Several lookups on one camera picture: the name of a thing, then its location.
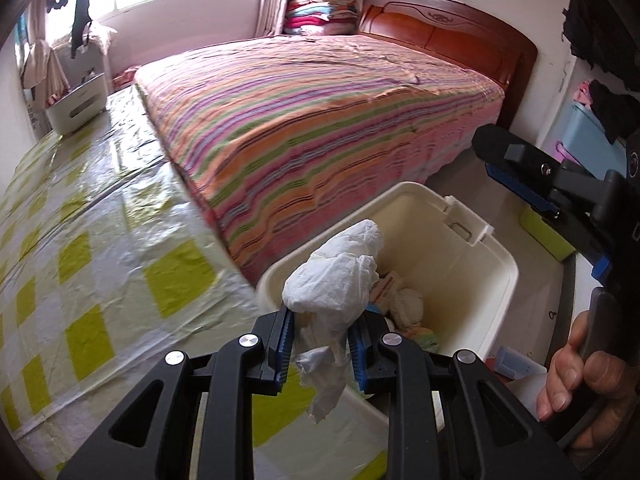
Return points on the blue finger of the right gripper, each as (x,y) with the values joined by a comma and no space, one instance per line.
(523,169)

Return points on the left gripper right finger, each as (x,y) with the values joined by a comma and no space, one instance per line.
(386,362)

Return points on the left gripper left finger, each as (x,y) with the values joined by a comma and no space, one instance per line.
(252,364)

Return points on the white tissue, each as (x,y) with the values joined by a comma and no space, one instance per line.
(327,293)

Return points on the white plastic trash bin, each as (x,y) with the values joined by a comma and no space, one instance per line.
(438,247)

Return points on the person right hand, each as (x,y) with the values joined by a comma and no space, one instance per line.
(602,373)

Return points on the blue plastic container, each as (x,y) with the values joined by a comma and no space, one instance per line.
(582,141)

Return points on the white tissue ball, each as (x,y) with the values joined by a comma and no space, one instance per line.
(407,308)

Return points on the red white paper box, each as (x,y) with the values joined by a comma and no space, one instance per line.
(383,293)

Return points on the wooden headboard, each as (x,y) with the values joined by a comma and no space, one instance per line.
(459,34)

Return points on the yellow checkered table cover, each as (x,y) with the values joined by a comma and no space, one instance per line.
(106,265)

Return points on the striped bed with sheet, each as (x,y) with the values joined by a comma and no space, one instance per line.
(279,138)

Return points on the stack of folded quilts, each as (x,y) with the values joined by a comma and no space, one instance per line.
(320,17)

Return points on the white storage box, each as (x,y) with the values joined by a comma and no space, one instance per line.
(79,106)

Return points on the hanging dark clothes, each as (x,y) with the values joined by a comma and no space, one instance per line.
(82,20)

